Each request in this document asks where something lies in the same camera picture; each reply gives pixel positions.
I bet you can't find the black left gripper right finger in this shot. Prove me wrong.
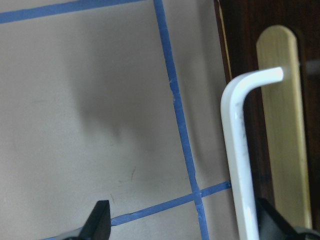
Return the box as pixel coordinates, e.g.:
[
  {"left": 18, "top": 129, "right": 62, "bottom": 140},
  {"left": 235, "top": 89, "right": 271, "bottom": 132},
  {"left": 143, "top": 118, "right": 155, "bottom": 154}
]
[{"left": 255, "top": 198, "right": 320, "bottom": 240}]

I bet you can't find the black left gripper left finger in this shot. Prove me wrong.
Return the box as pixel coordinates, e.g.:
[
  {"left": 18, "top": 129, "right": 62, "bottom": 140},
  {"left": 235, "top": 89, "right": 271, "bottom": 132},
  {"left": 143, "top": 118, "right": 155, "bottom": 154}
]
[{"left": 57, "top": 200, "right": 111, "bottom": 240}]

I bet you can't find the white metal drawer handle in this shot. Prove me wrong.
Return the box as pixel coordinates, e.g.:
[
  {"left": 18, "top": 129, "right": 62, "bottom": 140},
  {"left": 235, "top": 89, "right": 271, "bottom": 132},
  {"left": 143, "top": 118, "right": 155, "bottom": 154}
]
[{"left": 220, "top": 67, "right": 284, "bottom": 240}]

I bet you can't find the light wooden drawer slat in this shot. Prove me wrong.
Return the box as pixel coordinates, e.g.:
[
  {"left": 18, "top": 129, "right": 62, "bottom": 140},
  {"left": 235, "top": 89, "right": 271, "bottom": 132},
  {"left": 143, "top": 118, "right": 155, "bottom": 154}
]
[{"left": 256, "top": 25, "right": 312, "bottom": 228}]

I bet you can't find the dark wooden drawer cabinet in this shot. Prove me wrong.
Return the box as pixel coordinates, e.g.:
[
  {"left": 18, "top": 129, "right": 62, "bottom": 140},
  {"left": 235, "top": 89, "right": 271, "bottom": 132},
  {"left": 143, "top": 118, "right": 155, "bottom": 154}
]
[{"left": 214, "top": 0, "right": 320, "bottom": 231}]

